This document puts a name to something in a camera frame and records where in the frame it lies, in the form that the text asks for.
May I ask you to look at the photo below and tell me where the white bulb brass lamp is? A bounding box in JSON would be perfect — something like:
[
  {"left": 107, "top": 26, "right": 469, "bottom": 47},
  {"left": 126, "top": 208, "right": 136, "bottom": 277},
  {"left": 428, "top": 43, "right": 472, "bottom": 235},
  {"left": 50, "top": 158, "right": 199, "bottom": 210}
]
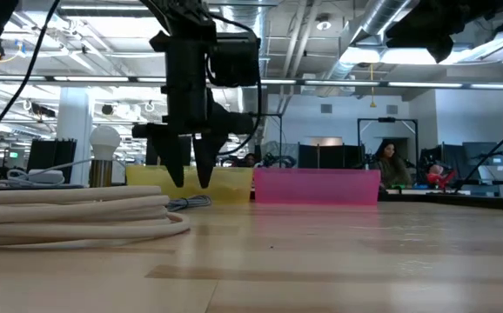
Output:
[{"left": 88, "top": 124, "right": 123, "bottom": 188}]

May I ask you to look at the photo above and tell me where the red plastic bin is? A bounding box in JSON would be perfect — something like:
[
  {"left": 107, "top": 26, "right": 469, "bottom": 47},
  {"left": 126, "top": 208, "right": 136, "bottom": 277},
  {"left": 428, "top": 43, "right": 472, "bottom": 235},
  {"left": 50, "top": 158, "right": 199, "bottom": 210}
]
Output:
[{"left": 253, "top": 168, "right": 382, "bottom": 206}]

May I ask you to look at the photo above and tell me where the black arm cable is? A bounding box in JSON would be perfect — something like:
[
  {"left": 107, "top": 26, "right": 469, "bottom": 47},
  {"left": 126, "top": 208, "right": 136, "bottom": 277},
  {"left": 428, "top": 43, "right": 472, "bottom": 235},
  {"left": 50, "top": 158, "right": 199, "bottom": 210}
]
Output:
[
  {"left": 0, "top": 0, "right": 61, "bottom": 175},
  {"left": 452, "top": 113, "right": 503, "bottom": 192}
]

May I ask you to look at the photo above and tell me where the cream coiled USB cable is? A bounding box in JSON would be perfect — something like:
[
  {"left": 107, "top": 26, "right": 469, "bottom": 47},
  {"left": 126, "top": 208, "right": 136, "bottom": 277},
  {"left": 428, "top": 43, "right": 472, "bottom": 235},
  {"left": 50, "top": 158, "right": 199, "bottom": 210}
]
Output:
[{"left": 0, "top": 185, "right": 191, "bottom": 250}]

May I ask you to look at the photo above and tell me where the grey monitor screen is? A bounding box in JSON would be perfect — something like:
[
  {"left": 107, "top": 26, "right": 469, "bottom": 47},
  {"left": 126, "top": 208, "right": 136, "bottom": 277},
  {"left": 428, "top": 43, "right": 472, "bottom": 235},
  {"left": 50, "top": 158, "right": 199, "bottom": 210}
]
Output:
[{"left": 462, "top": 141, "right": 503, "bottom": 180}]

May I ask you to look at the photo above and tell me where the yellow plastic bin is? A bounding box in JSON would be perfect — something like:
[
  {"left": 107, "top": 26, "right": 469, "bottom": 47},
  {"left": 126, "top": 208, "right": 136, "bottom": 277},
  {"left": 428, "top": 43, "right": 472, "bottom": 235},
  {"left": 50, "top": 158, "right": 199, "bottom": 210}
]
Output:
[{"left": 124, "top": 164, "right": 253, "bottom": 205}]

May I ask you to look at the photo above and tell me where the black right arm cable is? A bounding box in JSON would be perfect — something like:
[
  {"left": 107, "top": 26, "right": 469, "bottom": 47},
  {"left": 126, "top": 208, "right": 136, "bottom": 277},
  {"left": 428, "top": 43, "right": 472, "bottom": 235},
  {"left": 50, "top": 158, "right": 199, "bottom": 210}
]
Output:
[{"left": 452, "top": 113, "right": 503, "bottom": 192}]

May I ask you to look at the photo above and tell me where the black background stand frame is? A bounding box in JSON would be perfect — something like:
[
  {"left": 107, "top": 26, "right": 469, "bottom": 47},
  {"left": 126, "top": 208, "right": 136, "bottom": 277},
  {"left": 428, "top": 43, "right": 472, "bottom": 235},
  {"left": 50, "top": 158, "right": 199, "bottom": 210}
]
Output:
[{"left": 357, "top": 117, "right": 419, "bottom": 183}]

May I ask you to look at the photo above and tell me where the black curtain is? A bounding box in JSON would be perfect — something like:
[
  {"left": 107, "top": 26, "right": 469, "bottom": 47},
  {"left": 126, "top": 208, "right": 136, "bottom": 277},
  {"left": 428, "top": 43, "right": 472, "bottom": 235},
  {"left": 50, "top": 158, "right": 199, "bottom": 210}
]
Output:
[{"left": 298, "top": 143, "right": 366, "bottom": 170}]

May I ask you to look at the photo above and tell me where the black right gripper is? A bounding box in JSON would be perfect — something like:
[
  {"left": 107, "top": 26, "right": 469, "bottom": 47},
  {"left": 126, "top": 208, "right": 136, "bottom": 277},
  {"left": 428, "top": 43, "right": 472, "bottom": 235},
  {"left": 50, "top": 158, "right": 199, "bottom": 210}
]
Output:
[{"left": 384, "top": 0, "right": 487, "bottom": 64}]

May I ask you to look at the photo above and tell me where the red toy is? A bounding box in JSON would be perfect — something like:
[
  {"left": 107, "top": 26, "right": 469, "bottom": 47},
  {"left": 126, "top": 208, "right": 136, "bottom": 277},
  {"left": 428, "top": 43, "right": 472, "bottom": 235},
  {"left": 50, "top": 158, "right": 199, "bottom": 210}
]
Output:
[{"left": 425, "top": 159, "right": 458, "bottom": 191}]

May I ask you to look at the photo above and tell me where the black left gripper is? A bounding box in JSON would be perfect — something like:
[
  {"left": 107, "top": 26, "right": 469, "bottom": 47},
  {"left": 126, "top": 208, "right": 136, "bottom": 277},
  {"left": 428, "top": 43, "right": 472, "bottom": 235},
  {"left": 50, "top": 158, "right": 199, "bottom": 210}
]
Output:
[{"left": 131, "top": 32, "right": 255, "bottom": 190}]

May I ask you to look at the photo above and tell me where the grey braided USB cable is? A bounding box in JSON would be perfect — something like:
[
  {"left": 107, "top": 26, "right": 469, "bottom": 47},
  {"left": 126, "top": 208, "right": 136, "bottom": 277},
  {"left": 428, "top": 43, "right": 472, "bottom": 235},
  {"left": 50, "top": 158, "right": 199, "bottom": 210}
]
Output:
[{"left": 166, "top": 194, "right": 212, "bottom": 213}]

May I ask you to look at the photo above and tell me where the black aluminium rig frame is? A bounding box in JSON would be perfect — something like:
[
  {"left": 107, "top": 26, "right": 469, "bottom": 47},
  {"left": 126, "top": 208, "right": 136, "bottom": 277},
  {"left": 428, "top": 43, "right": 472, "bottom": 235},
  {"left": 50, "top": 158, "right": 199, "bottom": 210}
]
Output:
[{"left": 379, "top": 190, "right": 503, "bottom": 213}]

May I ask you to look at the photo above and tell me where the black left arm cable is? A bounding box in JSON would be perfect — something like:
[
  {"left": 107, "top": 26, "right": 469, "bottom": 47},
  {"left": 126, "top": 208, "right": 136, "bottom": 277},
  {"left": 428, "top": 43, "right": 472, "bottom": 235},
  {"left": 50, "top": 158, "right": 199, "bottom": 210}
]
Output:
[{"left": 0, "top": 0, "right": 61, "bottom": 175}]

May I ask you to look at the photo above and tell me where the black partition panel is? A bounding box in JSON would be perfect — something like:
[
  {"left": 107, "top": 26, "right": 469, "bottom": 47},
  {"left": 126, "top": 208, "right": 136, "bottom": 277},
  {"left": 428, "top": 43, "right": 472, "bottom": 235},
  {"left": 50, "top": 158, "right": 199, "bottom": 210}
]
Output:
[{"left": 27, "top": 138, "right": 77, "bottom": 184}]

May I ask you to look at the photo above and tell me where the white power adapter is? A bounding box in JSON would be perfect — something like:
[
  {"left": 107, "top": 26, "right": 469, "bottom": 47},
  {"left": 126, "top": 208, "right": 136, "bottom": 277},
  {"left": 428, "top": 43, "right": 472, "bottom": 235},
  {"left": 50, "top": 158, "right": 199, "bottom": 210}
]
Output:
[{"left": 6, "top": 168, "right": 65, "bottom": 186}]

